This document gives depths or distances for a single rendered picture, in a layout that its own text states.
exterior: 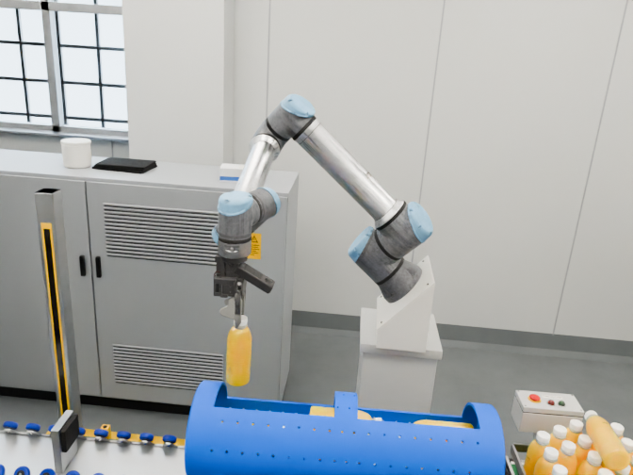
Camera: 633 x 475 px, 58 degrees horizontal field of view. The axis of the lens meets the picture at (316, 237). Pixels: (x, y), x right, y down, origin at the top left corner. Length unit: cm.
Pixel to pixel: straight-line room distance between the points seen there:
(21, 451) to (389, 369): 132
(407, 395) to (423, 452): 76
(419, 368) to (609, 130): 262
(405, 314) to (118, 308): 182
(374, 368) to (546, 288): 255
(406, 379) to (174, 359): 158
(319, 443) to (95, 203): 203
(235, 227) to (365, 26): 276
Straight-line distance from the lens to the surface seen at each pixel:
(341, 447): 165
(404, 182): 421
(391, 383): 238
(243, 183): 186
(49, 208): 201
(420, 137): 415
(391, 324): 220
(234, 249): 154
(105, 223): 326
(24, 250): 355
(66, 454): 201
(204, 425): 168
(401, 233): 213
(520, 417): 213
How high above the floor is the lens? 222
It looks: 19 degrees down
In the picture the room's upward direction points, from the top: 4 degrees clockwise
